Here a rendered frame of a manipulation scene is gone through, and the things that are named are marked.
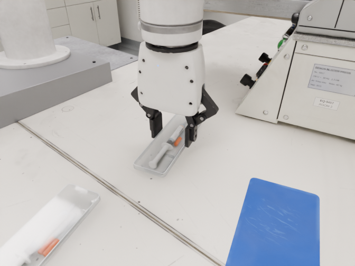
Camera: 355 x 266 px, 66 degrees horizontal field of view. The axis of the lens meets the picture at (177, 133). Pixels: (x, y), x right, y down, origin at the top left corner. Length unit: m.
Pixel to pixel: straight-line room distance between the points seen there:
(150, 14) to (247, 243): 0.31
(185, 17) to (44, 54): 0.50
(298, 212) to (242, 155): 0.13
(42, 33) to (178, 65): 0.47
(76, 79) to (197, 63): 0.37
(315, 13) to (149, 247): 0.42
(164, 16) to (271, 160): 0.29
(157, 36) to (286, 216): 0.29
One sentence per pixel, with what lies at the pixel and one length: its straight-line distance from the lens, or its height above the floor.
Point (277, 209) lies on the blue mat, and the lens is 0.42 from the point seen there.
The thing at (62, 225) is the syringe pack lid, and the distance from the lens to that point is 0.38.
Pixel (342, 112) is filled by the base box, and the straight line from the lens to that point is 0.56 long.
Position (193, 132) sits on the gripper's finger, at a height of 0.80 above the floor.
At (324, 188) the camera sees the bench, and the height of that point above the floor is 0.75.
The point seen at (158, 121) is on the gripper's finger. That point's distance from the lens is 0.48.
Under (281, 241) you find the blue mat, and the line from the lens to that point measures 0.39.
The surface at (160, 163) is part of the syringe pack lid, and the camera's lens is 0.43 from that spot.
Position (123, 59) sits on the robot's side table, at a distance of 0.90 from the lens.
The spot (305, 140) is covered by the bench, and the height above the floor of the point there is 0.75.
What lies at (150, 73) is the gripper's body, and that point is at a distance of 0.41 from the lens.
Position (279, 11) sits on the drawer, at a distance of 0.57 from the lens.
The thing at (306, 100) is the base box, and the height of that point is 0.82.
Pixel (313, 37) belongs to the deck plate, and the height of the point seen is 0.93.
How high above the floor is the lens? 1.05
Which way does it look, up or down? 35 degrees down
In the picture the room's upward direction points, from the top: straight up
